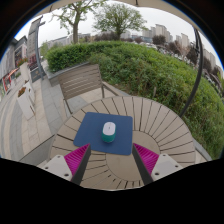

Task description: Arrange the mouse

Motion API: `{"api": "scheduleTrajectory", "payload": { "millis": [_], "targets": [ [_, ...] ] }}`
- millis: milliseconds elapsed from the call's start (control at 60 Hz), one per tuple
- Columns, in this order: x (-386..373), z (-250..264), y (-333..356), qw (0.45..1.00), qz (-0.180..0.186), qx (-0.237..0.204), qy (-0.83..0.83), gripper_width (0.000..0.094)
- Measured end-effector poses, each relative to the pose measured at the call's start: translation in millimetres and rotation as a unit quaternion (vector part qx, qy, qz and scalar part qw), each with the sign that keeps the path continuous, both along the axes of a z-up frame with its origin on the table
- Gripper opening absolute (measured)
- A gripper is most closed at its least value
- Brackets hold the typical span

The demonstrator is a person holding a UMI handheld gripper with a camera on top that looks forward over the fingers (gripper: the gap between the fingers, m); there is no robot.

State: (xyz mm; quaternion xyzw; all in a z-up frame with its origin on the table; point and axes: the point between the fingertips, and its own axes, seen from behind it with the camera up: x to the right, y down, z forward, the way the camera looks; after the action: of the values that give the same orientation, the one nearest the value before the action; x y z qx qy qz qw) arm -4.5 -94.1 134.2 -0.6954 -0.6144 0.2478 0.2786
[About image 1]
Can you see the white flower planter box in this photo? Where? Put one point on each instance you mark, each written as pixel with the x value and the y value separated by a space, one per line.
pixel 26 105
pixel 30 91

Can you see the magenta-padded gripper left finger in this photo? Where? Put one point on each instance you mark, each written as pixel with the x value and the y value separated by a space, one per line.
pixel 76 160

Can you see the grey storefront building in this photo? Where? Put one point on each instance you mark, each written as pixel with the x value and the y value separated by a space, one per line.
pixel 20 56

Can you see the group of tall apartment buildings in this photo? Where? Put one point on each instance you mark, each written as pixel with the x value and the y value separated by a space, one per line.
pixel 160 31

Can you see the beige umbrella canopy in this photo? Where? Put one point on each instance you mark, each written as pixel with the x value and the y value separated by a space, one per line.
pixel 100 2

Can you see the slatted outdoor chair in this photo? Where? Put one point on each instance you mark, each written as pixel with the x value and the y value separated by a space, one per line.
pixel 80 81

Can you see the dense round-crowned tree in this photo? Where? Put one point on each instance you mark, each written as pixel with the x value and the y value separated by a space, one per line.
pixel 118 20

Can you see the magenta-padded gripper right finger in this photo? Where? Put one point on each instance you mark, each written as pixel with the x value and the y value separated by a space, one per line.
pixel 146 160

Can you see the blue rectangular mouse pad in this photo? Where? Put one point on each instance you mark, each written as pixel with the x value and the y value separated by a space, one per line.
pixel 90 133

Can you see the dark curved umbrella pole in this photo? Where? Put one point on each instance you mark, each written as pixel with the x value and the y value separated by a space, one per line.
pixel 198 66

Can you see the white and teal computer mouse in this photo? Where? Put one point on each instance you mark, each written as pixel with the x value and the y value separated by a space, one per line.
pixel 109 131

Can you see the thin-crowned tree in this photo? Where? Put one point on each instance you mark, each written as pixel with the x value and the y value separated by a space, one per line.
pixel 76 26

